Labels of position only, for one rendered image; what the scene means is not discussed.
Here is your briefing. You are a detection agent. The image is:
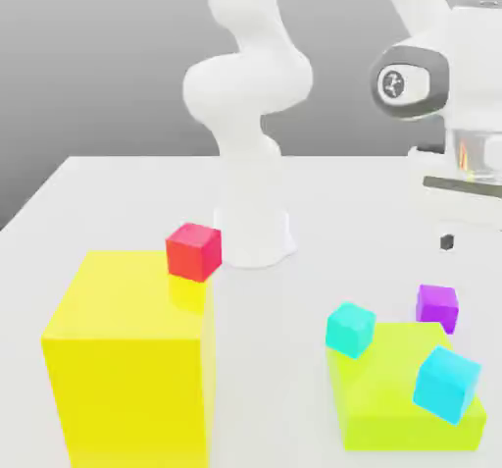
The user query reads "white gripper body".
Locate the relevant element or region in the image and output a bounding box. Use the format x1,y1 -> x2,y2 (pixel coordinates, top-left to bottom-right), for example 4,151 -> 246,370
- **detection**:
422,175 -> 502,234

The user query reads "small purple cube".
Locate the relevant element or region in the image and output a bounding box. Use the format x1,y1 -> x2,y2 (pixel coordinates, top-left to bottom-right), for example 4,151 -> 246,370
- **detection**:
415,284 -> 460,337

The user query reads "small turquoise cube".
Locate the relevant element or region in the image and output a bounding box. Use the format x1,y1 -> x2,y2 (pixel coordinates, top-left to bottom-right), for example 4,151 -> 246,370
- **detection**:
325,301 -> 377,360

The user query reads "small cyan cube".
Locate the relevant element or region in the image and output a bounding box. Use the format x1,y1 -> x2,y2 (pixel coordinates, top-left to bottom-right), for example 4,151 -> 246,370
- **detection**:
412,344 -> 483,427

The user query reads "small red cube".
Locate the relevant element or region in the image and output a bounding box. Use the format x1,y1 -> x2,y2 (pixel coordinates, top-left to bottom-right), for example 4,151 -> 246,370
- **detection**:
165,222 -> 224,284

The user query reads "large lime box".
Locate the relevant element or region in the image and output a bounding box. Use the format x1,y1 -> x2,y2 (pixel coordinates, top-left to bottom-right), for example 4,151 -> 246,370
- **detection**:
326,321 -> 488,453

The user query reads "large yellow box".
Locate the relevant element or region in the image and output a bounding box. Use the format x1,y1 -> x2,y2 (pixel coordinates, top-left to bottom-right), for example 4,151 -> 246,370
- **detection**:
40,249 -> 217,468

